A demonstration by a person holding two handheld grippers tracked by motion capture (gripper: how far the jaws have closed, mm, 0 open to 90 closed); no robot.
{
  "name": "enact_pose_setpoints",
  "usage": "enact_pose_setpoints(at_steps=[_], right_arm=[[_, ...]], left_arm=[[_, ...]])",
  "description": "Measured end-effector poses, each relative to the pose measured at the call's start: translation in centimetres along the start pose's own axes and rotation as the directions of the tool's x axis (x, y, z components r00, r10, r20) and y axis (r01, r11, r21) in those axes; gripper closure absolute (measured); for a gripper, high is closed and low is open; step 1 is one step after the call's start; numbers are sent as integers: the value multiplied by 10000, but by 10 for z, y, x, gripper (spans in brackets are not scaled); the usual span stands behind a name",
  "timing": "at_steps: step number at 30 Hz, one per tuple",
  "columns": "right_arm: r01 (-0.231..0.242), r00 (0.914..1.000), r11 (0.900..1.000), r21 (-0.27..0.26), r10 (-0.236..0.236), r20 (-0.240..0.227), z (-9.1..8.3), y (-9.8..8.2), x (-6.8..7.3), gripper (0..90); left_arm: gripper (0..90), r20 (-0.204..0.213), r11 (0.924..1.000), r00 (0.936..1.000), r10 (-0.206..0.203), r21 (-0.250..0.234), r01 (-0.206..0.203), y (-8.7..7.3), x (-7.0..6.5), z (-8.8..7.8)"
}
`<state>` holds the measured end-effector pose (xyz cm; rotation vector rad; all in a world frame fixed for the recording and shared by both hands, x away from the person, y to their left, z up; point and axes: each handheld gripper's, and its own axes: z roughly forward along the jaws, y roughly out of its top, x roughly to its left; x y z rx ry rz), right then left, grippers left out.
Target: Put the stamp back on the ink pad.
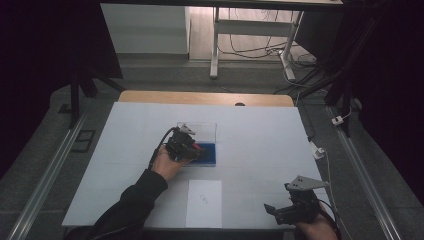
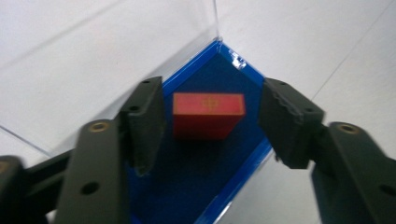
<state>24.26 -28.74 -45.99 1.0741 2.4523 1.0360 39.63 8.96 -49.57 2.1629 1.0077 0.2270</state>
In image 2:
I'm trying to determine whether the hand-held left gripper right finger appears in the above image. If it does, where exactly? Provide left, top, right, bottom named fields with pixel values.
left=258, top=77, right=396, bottom=224

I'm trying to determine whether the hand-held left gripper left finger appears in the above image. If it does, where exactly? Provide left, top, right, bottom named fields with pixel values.
left=54, top=76, right=166, bottom=224

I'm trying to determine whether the blue box with clear lid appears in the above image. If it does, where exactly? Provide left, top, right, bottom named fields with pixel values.
left=0, top=0, right=276, bottom=224

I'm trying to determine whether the red block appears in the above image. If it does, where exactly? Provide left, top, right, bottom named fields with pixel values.
left=172, top=91, right=247, bottom=142

